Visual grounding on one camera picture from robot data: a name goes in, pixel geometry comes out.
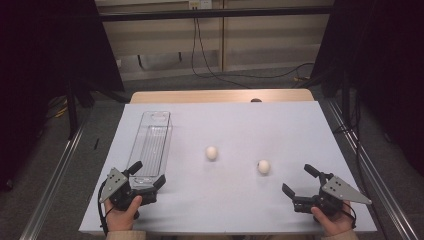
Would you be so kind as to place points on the small black floor object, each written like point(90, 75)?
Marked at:
point(96, 143)

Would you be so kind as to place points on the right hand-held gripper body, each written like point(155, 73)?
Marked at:
point(333, 196)

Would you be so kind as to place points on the white table cover sheet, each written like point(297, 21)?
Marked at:
point(233, 203)

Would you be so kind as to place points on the person's right hand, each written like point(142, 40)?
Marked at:
point(335, 224)

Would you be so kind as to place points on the person's left hand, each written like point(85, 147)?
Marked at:
point(120, 220)

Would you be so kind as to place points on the black stand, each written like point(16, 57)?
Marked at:
point(71, 110)

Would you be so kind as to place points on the metal floor rail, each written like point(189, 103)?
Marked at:
point(383, 186)
point(53, 186)

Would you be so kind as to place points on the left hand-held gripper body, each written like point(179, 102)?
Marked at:
point(120, 195)

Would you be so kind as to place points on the clear plastic container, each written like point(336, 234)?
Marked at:
point(150, 146)

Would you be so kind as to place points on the beige counter cabinet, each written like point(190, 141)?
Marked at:
point(266, 40)

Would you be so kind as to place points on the black horizontal frame bar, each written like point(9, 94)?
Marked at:
point(216, 13)

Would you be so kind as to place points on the white wall outlet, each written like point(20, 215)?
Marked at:
point(200, 4)

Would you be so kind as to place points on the dark round table grommet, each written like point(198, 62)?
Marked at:
point(256, 100)

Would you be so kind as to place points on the white egg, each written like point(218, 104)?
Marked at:
point(263, 166)
point(211, 153)

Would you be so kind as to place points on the black curtain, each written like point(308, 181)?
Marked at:
point(383, 66)
point(40, 66)

